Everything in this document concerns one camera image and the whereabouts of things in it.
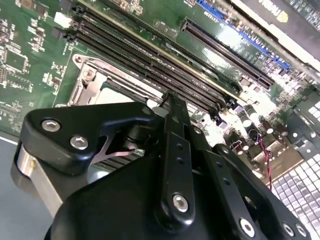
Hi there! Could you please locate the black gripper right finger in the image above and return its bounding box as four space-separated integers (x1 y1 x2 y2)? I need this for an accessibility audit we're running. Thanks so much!
174 92 313 240

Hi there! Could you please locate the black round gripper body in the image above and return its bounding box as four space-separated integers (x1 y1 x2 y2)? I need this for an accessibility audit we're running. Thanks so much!
44 152 286 240

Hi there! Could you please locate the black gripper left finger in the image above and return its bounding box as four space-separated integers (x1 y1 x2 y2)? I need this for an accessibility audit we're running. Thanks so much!
19 91 197 227

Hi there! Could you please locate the metal socket cover frame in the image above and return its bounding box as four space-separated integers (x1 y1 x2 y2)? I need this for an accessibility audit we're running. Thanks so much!
68 58 166 107

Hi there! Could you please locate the silver topped CPU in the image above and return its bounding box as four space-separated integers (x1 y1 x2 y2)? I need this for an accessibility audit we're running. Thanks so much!
96 86 138 105

